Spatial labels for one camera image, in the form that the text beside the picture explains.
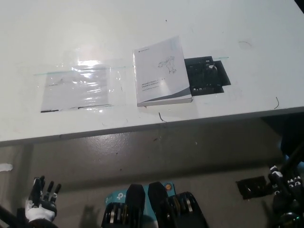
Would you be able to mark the clear plastic covered paper sheet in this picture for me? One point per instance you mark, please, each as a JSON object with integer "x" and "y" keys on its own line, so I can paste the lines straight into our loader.
{"x": 76, "y": 90}

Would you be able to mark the white paperback manual book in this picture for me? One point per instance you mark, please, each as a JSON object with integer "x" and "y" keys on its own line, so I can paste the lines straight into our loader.
{"x": 159, "y": 76}

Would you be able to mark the black floor tape patch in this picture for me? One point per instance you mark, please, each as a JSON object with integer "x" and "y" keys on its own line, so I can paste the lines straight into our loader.
{"x": 251, "y": 188}

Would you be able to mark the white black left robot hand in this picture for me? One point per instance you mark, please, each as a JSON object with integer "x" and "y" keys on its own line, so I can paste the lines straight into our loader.
{"x": 40, "y": 209}

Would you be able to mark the dark table leg frame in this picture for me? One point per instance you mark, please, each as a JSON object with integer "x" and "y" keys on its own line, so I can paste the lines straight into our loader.
{"x": 289, "y": 133}

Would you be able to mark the white floor tape scrap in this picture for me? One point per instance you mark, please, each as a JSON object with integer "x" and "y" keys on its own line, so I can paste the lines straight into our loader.
{"x": 5, "y": 167}

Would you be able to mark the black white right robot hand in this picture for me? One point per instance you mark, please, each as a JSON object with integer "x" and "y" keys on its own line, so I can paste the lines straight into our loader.
{"x": 285, "y": 197}

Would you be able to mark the black teal robot torso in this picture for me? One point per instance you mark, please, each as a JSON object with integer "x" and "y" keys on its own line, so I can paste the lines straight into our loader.
{"x": 161, "y": 209}

